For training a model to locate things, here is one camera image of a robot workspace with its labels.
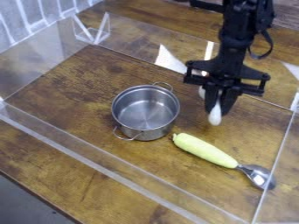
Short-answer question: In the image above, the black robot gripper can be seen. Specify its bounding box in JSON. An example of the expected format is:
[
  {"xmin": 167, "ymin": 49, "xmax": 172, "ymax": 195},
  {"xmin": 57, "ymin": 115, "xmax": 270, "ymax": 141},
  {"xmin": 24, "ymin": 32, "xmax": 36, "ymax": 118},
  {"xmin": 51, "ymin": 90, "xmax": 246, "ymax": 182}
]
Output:
[{"xmin": 183, "ymin": 59, "xmax": 271, "ymax": 115}]

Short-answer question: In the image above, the silver metal pot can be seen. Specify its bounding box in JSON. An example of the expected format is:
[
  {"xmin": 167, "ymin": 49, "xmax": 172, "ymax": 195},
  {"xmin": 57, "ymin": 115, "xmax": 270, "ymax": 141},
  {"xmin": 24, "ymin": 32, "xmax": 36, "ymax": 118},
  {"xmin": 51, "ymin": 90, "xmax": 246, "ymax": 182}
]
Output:
[{"xmin": 111, "ymin": 81, "xmax": 180, "ymax": 141}]

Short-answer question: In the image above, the white plush mushroom brown cap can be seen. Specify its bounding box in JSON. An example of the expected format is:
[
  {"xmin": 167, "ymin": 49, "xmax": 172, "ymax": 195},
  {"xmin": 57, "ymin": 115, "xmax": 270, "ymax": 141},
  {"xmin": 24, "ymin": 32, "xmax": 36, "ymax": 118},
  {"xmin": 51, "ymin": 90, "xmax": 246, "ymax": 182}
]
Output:
[{"xmin": 199, "ymin": 87, "xmax": 222, "ymax": 126}]

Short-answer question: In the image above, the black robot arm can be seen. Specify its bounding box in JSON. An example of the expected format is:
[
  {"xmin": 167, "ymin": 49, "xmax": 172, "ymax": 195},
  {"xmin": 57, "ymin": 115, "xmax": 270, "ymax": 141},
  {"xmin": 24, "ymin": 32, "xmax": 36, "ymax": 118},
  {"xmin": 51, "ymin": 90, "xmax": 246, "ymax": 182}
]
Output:
[{"xmin": 183, "ymin": 0, "xmax": 275, "ymax": 116}]

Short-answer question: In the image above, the black bar at background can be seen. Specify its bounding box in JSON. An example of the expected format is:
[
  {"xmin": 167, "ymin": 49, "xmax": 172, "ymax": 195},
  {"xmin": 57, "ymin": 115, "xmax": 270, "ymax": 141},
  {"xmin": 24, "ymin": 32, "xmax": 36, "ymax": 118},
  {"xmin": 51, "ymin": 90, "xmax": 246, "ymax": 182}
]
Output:
[{"xmin": 189, "ymin": 0, "xmax": 224, "ymax": 13}]

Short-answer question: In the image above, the yellow handled metal spoon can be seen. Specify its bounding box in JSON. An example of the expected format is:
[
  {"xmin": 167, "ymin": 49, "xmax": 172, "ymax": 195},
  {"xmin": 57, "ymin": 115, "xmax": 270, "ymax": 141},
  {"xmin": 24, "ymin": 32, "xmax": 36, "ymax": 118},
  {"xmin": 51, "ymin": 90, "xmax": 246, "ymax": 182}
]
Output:
[{"xmin": 172, "ymin": 133, "xmax": 276, "ymax": 190}]

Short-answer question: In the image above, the black cable loop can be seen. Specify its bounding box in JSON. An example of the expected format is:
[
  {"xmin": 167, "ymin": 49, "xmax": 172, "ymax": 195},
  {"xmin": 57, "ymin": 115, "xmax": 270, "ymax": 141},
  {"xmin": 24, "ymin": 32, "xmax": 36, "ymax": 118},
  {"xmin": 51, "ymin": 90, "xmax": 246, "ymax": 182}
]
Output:
[{"xmin": 247, "ymin": 29, "xmax": 275, "ymax": 60}]

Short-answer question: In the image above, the clear acrylic enclosure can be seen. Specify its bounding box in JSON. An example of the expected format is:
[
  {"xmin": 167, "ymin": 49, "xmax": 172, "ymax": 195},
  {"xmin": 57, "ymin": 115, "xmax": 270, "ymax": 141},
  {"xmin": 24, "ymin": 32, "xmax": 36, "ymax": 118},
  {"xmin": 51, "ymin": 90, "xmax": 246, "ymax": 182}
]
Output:
[{"xmin": 0, "ymin": 0, "xmax": 299, "ymax": 224}]

